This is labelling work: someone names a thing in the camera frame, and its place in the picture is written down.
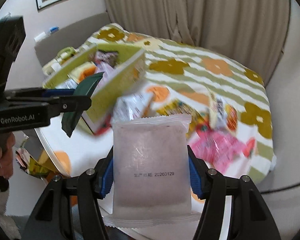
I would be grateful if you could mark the white blue tube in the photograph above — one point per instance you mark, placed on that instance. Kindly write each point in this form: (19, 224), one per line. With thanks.
(45, 34)

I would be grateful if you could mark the yellow comic snack packet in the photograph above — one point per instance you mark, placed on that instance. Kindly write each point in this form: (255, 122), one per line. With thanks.
(179, 107)

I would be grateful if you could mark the person's left hand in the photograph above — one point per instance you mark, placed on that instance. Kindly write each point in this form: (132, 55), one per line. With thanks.
(6, 158)

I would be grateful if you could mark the floral striped quilt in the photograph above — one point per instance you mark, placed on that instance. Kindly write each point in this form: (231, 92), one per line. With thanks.
(190, 74)

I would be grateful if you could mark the dark red snack bag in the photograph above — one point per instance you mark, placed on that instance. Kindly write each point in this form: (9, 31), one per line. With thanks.
(109, 57)

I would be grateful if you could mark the bright pink snack packet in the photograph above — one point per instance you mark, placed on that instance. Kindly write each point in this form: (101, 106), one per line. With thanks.
(217, 147)

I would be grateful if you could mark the green cardboard storage box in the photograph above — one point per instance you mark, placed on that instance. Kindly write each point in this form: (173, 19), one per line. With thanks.
(103, 88)

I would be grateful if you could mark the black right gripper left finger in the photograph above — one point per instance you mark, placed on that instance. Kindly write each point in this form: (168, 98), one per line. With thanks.
(51, 217)

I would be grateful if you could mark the beige curtain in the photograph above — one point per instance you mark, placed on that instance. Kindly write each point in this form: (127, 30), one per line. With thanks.
(251, 32)

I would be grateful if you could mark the translucent pink snack packet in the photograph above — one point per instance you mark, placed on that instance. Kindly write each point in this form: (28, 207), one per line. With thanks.
(151, 172)

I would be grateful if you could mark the cream orange snack packet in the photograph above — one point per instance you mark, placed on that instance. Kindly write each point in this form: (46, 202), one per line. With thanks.
(82, 71)

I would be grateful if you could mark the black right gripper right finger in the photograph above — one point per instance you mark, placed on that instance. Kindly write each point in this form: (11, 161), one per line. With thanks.
(233, 209)

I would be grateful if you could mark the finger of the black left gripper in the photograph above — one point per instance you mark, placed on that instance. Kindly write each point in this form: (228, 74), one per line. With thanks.
(58, 92)

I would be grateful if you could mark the white patterned snack packet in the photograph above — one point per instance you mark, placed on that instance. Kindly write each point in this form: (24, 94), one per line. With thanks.
(132, 106)

